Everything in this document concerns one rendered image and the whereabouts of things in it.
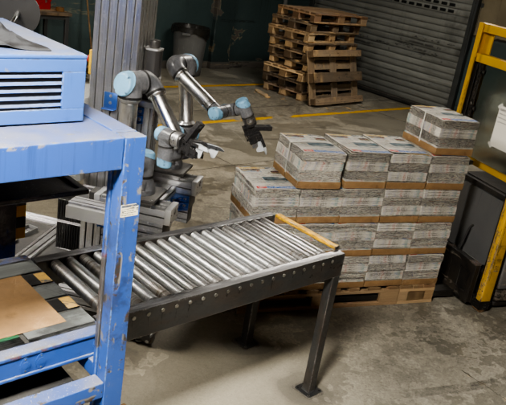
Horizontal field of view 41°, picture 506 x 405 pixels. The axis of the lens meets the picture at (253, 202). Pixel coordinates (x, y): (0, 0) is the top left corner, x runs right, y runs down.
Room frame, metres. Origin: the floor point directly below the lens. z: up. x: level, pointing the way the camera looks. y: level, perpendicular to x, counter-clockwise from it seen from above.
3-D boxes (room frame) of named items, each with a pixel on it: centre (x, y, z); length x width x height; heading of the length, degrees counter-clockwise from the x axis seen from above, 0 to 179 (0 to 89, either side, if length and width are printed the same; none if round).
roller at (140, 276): (2.52, 0.42, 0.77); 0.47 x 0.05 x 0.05; 45
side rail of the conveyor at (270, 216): (2.93, 0.37, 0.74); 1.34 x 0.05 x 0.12; 135
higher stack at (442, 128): (4.38, -1.12, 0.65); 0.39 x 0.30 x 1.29; 24
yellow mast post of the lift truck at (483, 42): (4.86, -1.39, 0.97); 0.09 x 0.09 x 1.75; 24
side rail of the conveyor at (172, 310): (2.57, 0.01, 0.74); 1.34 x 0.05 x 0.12; 135
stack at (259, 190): (4.08, -0.46, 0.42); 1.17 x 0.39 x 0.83; 114
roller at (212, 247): (2.84, 0.10, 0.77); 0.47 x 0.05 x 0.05; 45
